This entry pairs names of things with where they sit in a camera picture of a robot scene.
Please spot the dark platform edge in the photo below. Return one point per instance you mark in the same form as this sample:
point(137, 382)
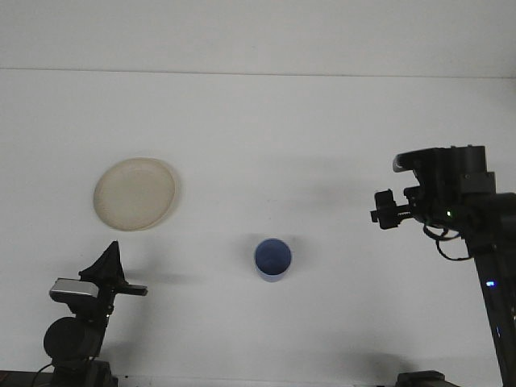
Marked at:
point(16, 381)

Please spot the pale blue cup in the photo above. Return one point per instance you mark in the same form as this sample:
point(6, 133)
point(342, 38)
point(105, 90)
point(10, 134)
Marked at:
point(273, 258)

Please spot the pale round plate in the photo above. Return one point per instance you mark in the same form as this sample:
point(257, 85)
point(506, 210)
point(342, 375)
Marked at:
point(135, 193)

